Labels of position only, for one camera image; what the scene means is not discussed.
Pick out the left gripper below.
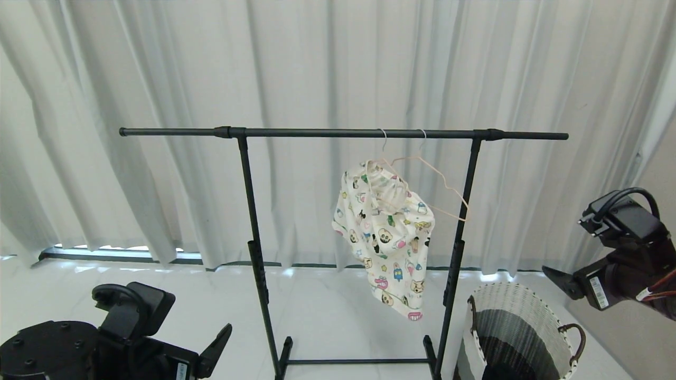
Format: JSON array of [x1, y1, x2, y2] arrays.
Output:
[[100, 323, 233, 380]]

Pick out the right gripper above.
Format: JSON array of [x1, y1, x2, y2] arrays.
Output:
[[542, 259, 641, 312]]

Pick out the pink clothes hanger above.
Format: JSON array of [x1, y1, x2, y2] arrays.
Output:
[[391, 128, 471, 223], [364, 128, 412, 212]]

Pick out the cream printed garment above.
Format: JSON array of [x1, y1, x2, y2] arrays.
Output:
[[332, 160, 436, 321]]

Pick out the white laundry basket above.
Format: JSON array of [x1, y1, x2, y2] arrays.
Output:
[[454, 282, 587, 380]]

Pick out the black clothes rack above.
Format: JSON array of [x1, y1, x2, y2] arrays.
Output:
[[119, 126, 570, 380]]

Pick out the white curtain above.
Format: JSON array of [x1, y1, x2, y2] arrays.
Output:
[[0, 0, 676, 275]]

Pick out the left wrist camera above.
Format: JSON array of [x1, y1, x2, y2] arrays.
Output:
[[92, 281, 176, 346]]

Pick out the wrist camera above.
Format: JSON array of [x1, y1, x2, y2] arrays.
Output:
[[92, 281, 176, 346], [578, 198, 669, 264]]

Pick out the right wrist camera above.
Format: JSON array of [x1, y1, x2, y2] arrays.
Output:
[[578, 198, 669, 264]]

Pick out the black cable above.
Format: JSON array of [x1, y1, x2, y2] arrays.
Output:
[[593, 187, 662, 225], [92, 283, 149, 322]]

